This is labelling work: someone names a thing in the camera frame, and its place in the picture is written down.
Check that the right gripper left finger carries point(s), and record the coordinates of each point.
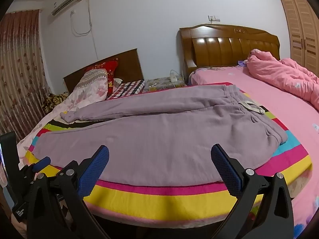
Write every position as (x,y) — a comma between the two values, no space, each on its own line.
(56,206)

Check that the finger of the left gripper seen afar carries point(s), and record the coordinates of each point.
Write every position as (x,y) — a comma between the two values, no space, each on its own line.
(43,163)

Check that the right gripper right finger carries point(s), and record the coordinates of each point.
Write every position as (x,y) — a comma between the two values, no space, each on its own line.
(263,208)

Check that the lilac sweatpants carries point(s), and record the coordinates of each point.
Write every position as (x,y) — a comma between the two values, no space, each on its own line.
(164,138)

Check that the yellow black patterned blanket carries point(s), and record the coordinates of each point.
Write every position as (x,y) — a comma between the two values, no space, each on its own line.
(52,100)

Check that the rainbow striped blanket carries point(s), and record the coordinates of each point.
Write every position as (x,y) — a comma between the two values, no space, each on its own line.
(174,206)

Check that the brown floral curtain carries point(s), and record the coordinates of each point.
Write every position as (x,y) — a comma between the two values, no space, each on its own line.
(23,82)

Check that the pink floral quilt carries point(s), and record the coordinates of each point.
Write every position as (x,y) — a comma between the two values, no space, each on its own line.
(93,87)

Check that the pink bed sheet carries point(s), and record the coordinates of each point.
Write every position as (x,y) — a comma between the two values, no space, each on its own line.
(297,115)

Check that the red plaid sheet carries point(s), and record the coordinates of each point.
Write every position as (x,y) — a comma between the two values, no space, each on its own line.
(128,89)

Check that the red embroidered pillow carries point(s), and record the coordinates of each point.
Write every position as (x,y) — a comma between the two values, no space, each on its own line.
(110,67)

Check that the dark brown headboard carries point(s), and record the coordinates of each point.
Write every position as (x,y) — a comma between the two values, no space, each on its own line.
(129,69)

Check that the floral covered nightstand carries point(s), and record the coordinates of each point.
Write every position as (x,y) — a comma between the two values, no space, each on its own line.
(164,83)

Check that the pink crumpled duvet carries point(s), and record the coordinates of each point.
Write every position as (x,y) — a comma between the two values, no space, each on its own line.
(285,74)

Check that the white power strip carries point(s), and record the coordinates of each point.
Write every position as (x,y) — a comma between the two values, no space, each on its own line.
(173,78)

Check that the glossy wooden headboard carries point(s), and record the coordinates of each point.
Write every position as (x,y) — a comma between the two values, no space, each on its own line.
(218,45)

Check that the light wooden wardrobe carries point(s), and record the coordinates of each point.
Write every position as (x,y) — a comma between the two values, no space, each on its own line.
(303,32)

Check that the white wall socket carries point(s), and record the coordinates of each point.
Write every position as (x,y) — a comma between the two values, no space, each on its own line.
(213,18)

